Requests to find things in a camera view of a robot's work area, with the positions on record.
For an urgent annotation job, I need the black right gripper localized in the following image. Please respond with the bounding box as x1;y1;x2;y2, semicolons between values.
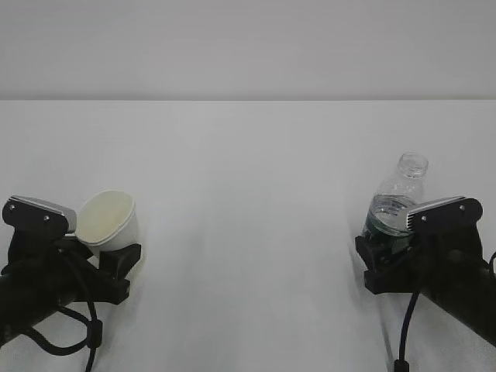
355;236;430;294

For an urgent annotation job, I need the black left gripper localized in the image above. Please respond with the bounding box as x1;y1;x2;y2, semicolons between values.
55;238;142;305

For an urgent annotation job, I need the clear water bottle green label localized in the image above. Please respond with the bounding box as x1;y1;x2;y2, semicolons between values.
362;152;429;254

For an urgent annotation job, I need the white paper cup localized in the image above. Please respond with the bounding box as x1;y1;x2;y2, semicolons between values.
75;190;139;258

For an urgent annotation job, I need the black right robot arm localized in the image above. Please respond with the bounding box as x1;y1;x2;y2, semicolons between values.
355;226;495;344

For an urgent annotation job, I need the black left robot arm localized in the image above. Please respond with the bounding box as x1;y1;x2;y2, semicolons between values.
1;232;142;345

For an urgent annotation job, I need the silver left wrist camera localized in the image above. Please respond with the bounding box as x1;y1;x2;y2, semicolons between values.
2;195;77;240

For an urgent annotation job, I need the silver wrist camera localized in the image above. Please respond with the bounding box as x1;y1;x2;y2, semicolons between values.
2;195;77;240
399;196;483;235

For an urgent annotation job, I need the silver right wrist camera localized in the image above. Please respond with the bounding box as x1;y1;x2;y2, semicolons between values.
399;196;483;235

